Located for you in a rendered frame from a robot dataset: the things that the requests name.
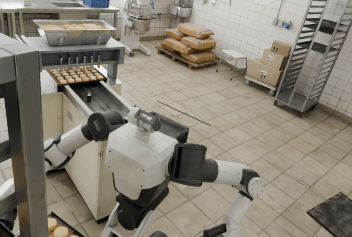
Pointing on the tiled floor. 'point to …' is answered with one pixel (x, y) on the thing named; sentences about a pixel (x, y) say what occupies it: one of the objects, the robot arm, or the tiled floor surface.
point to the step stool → (234, 60)
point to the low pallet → (186, 59)
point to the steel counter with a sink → (66, 1)
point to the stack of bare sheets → (334, 215)
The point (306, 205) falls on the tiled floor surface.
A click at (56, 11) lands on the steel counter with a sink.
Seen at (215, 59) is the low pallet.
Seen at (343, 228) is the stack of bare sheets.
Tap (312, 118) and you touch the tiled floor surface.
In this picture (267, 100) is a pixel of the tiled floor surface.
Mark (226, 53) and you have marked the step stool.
